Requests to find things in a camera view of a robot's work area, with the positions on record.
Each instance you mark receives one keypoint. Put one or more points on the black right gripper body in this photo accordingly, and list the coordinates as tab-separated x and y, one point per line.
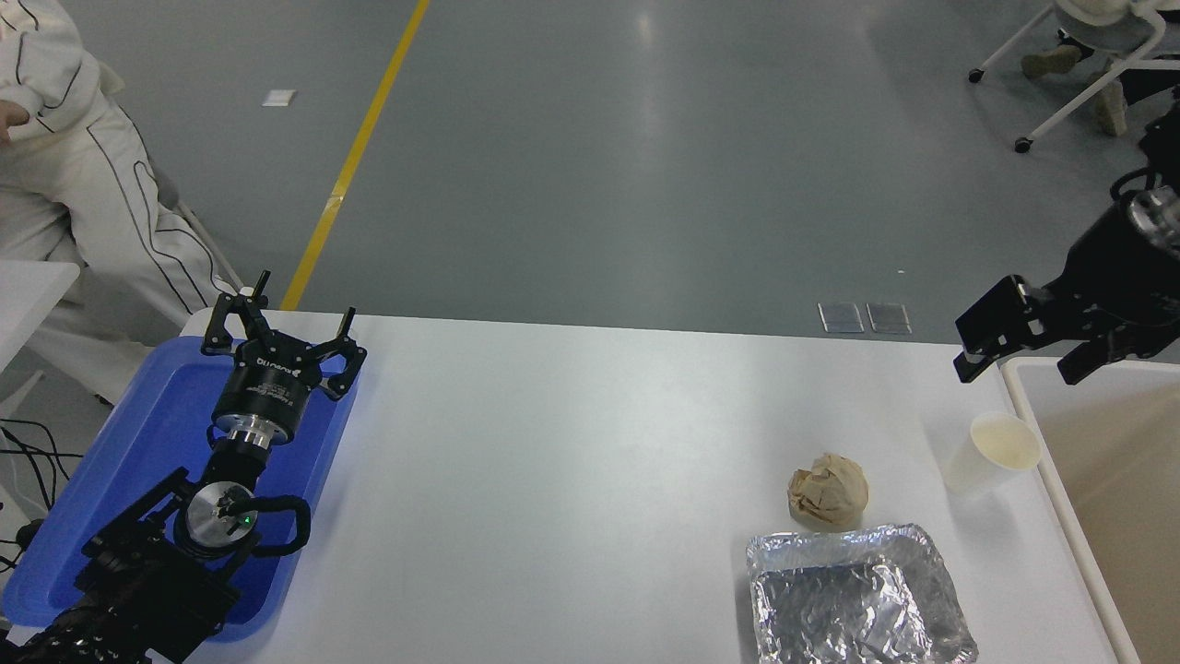
1115	277

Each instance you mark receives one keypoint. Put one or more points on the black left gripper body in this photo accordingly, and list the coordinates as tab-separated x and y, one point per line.
267	392

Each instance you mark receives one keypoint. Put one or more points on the white paper cup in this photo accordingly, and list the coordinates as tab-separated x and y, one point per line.
977	466

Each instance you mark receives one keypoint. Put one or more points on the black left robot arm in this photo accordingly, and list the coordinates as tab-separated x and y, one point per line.
138	590

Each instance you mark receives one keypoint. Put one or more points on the person's hand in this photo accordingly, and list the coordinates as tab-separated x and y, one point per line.
7	118

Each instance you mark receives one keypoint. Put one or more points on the metal floor plate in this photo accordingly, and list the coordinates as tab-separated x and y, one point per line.
888	317
840	316

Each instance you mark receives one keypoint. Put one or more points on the large pale bin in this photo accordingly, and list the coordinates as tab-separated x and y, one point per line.
1125	480

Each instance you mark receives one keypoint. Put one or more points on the blue plastic tray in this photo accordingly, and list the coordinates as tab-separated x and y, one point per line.
138	433

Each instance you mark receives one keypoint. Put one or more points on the white wheeled chair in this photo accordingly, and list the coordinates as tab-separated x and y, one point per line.
1097	88

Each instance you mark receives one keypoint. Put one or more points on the white side table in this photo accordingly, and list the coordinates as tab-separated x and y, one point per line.
28	295

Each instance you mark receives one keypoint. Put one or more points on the seated person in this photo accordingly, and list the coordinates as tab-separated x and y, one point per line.
1051	63

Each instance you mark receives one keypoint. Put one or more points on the crumpled tan paper ball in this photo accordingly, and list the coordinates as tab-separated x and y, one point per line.
830	491

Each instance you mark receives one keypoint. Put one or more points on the crinkled silver foil tray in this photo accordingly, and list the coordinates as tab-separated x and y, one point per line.
857	599

